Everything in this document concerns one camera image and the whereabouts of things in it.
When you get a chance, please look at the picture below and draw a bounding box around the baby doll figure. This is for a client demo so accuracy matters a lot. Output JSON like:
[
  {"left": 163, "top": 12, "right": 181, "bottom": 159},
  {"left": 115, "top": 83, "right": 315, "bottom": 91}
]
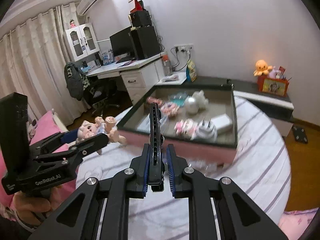
[{"left": 76, "top": 116, "right": 127, "bottom": 157}]

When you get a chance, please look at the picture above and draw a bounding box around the white plug adapter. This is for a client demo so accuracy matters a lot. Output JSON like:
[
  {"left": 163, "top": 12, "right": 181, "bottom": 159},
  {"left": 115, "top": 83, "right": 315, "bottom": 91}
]
[{"left": 195, "top": 120, "right": 217, "bottom": 141}]

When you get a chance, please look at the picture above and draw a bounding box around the white power adapter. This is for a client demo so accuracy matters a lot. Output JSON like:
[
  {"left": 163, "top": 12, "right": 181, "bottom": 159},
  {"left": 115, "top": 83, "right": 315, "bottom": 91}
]
[{"left": 211, "top": 114, "right": 233, "bottom": 134}]

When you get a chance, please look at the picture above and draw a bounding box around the pink white brick figure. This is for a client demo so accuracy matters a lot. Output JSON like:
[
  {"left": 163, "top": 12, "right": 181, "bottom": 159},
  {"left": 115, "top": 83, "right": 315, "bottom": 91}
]
[{"left": 174, "top": 119, "right": 198, "bottom": 138}]

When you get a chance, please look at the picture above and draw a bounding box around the rose gold cylinder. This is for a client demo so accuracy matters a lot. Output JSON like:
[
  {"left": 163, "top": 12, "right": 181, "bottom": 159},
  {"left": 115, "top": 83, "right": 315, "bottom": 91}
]
[{"left": 146, "top": 96, "right": 164, "bottom": 107}]

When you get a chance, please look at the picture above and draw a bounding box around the white silver astronaut figure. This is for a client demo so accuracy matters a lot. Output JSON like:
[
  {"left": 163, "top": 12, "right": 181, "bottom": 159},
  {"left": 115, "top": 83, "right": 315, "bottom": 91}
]
[{"left": 184, "top": 90, "right": 209, "bottom": 114}]

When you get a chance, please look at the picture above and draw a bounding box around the teal tape roll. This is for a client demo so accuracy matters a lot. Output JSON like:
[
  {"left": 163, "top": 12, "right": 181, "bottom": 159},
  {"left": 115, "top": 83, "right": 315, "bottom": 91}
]
[{"left": 168, "top": 92, "right": 189, "bottom": 107}]

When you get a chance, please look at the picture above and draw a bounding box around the clear plastic card box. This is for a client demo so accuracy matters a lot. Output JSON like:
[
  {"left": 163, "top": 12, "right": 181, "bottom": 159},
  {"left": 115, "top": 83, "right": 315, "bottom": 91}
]
[{"left": 137, "top": 114, "right": 169, "bottom": 134}]

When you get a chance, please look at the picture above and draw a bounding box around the person's left hand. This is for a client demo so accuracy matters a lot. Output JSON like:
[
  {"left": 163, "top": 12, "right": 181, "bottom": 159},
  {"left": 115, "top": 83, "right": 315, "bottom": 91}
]
[{"left": 13, "top": 186, "right": 62, "bottom": 226}]

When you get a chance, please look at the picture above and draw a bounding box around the pink bed blanket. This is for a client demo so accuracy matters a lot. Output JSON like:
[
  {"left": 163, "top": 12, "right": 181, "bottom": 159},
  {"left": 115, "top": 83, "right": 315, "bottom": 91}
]
[{"left": 1, "top": 111, "right": 75, "bottom": 220}]

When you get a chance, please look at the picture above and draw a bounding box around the clear glass bottle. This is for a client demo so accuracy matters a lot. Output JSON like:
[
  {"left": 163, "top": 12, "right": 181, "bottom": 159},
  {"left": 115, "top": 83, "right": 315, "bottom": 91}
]
[{"left": 188, "top": 160, "right": 218, "bottom": 175}]

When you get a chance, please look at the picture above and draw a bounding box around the dark jacket on chair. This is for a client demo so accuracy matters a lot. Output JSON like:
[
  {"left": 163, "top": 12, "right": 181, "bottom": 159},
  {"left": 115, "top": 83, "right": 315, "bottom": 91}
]
[{"left": 64, "top": 62, "right": 90, "bottom": 101}]

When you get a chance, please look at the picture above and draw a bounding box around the black office chair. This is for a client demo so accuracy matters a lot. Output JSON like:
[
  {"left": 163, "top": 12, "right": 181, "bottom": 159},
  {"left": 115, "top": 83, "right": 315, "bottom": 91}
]
[{"left": 84, "top": 81, "right": 120, "bottom": 117}]

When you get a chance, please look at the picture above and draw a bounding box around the pink embroidered pillow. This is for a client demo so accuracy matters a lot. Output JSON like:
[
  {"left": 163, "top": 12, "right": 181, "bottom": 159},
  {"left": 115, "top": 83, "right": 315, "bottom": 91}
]
[{"left": 278, "top": 208, "right": 318, "bottom": 240}]

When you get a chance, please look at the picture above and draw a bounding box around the beige curtain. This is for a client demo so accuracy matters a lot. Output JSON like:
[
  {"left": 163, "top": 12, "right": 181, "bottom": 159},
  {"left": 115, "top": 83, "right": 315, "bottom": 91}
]
[{"left": 1, "top": 3, "right": 87, "bottom": 125}]

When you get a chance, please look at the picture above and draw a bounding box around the pink black storage box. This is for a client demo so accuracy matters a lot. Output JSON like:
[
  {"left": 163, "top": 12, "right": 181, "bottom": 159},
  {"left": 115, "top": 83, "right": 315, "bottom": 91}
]
[{"left": 117, "top": 84, "right": 238, "bottom": 164}]

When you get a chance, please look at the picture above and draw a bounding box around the white desk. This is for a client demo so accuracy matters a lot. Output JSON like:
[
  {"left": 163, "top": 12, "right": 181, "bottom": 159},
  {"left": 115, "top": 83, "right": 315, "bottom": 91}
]
[{"left": 86, "top": 53, "right": 164, "bottom": 104}]

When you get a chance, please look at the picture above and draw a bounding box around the white glass-door cabinet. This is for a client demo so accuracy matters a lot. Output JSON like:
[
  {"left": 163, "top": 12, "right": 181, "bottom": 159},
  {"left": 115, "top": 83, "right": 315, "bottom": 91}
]
[{"left": 63, "top": 23, "right": 100, "bottom": 62}]

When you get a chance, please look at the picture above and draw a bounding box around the black floor scale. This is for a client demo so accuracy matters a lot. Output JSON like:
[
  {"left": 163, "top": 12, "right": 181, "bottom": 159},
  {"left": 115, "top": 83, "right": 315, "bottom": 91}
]
[{"left": 292, "top": 125, "right": 308, "bottom": 144}]

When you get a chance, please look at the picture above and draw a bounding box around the black white tv cabinet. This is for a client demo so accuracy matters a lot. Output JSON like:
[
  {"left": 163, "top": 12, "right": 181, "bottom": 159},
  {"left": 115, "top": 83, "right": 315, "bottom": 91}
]
[{"left": 193, "top": 76, "right": 295, "bottom": 137}]

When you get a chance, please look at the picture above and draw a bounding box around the black computer monitor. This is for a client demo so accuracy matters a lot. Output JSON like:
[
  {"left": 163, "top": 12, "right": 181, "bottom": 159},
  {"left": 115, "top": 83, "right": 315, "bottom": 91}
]
[{"left": 110, "top": 27, "right": 136, "bottom": 62}]

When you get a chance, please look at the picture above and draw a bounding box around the small doll on cabinet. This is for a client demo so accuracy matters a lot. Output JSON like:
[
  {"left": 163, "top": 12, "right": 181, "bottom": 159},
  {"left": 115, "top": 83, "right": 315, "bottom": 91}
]
[{"left": 70, "top": 19, "right": 76, "bottom": 28}]

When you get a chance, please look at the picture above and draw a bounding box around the orange lid thermos bottle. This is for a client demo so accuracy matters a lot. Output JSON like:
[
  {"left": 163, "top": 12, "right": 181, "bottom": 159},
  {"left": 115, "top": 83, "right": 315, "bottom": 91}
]
[{"left": 162, "top": 54, "right": 173, "bottom": 76}]

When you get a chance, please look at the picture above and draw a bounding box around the black computer tower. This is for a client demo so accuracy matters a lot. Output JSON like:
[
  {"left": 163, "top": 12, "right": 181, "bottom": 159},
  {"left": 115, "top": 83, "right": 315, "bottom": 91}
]
[{"left": 129, "top": 25, "right": 161, "bottom": 60}]

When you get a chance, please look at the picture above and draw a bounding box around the orange picture toy box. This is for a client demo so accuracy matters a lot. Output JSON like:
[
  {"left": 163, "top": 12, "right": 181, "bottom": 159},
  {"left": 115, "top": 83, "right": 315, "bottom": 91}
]
[{"left": 257, "top": 75, "right": 290, "bottom": 97}]

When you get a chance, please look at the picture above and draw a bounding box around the yellow blue snack bag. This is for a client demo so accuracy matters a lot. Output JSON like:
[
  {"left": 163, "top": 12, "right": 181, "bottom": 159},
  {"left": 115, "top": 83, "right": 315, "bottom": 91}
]
[{"left": 186, "top": 60, "right": 197, "bottom": 82}]

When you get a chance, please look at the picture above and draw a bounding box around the orange octopus plush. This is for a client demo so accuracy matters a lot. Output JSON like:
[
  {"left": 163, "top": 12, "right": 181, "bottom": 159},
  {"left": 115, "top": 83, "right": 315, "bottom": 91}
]
[{"left": 253, "top": 60, "right": 273, "bottom": 76}]

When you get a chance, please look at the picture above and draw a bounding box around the black speaker box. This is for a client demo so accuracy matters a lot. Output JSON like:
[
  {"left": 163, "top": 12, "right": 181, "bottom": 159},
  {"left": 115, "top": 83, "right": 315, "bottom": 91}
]
[{"left": 130, "top": 10, "right": 152, "bottom": 28}]

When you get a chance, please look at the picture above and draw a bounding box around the red paper bag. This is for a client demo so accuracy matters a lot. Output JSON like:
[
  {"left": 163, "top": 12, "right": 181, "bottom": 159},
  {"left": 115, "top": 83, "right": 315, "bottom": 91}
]
[{"left": 130, "top": 0, "right": 145, "bottom": 14}]

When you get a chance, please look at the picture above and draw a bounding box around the white wall socket strip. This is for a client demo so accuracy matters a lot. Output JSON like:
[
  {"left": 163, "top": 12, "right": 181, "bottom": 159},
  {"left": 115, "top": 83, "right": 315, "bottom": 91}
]
[{"left": 174, "top": 43, "right": 194, "bottom": 53}]

